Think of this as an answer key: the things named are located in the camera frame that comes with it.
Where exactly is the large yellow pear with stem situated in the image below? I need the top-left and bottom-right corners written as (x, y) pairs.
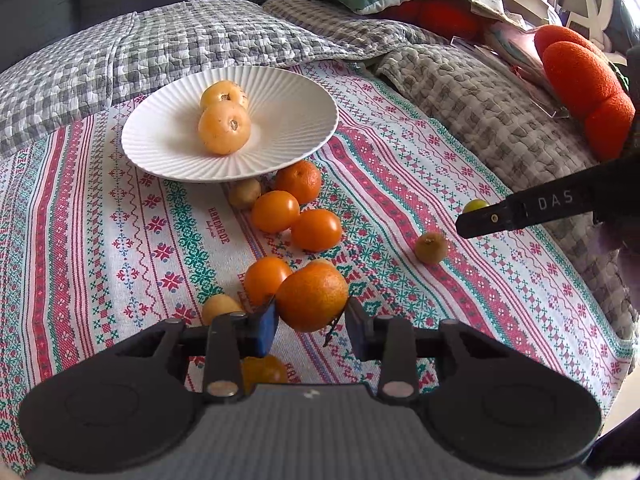
top-left (200, 79), bottom-right (248, 110)

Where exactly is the yellow fruit at left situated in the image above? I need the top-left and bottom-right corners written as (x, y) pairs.
top-left (202, 294), bottom-right (244, 326)

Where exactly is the orange tomato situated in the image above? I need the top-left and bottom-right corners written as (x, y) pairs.
top-left (244, 257), bottom-right (293, 308)
top-left (250, 191), bottom-right (299, 234)
top-left (291, 209), bottom-right (343, 252)

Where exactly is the brown grey checkered quilt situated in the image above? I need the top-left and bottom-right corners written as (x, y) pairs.
top-left (261, 0), bottom-right (640, 340)

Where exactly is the small brown kiwi fruit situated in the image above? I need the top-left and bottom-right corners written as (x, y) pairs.
top-left (413, 231), bottom-right (448, 266)

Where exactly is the orange red knobbly plush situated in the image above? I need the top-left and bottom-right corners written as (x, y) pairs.
top-left (534, 25), bottom-right (636, 162)

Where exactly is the grey white checkered pillow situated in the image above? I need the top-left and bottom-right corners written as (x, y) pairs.
top-left (1, 0), bottom-right (372, 156)

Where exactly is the red cushion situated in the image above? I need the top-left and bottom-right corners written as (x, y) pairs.
top-left (378, 0), bottom-right (495, 41)

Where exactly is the white ribbed ceramic plate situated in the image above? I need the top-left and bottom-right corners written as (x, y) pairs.
top-left (120, 65), bottom-right (338, 183)

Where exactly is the red green patterned tablecloth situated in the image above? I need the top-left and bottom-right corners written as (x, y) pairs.
top-left (1, 62), bottom-right (633, 474)

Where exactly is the orange mandarin with stem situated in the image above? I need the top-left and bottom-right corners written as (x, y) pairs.
top-left (273, 160), bottom-right (322, 205)

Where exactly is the large orange mandarin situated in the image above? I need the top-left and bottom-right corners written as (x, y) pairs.
top-left (274, 259), bottom-right (348, 333)

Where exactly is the small green lime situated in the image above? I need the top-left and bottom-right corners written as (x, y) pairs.
top-left (463, 198), bottom-right (489, 214)

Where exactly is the small tan fruit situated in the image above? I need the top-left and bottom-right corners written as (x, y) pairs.
top-left (228, 179), bottom-right (262, 210)

